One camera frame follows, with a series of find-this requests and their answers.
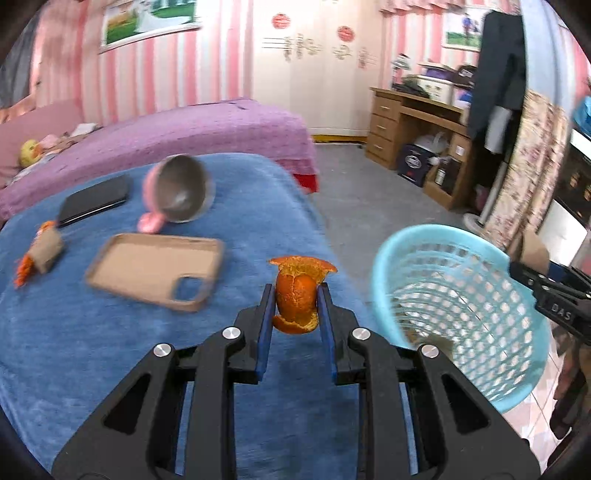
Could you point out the turquoise plastic basket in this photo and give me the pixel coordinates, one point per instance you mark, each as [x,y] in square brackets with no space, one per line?
[461,286]

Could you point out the purple bed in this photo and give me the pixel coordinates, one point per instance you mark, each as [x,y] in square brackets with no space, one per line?
[184,134]

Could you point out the yellow duck plush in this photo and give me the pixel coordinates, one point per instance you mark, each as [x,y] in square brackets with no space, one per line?
[30,152]

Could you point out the pink curtain valance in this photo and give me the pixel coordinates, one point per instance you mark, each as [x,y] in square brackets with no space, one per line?
[415,5]

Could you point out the white appliance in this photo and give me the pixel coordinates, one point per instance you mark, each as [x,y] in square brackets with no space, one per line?
[572,212]

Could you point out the black hanging jacket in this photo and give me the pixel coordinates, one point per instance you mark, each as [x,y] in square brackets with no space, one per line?
[498,69]

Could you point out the pink metal-lined cup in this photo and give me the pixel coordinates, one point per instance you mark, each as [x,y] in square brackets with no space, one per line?
[182,189]

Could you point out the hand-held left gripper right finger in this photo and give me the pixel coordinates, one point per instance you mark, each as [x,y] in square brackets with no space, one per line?
[327,337]

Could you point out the brown phone case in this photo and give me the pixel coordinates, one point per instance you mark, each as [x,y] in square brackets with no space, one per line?
[138,258]

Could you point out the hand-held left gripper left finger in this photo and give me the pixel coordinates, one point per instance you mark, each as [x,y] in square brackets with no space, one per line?
[264,337]

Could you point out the black smartphone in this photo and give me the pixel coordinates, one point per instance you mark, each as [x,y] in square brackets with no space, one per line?
[94,198]

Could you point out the white wardrobe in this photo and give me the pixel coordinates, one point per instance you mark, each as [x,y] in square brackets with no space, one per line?
[314,92]

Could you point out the black printed bag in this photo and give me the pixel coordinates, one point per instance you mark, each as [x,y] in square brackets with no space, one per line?
[413,164]

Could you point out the large framed wall picture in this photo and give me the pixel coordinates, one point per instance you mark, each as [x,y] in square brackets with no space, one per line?
[147,23]

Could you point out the dark clothes pile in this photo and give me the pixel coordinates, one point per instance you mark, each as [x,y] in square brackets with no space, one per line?
[570,387]

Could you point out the orange peel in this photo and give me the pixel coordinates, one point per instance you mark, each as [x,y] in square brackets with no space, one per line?
[295,295]

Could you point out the white fan base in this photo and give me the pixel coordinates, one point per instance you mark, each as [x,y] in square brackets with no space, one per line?
[475,221]

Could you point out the white storage box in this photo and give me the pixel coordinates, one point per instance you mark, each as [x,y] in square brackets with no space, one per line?
[434,90]

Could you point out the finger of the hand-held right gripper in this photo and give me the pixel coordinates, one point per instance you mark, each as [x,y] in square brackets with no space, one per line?
[526,277]

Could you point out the small framed wall picture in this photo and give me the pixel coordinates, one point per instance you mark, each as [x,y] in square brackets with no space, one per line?
[461,27]

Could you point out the pink bed headboard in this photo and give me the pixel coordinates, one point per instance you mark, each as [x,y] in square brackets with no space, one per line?
[41,124]

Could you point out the wooden desk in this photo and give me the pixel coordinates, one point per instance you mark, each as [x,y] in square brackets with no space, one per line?
[385,124]

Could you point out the pink floral hanging cloth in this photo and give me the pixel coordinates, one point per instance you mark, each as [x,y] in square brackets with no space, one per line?
[531,161]

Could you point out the pink bedding bundle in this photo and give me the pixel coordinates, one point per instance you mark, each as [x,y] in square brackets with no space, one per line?
[60,138]

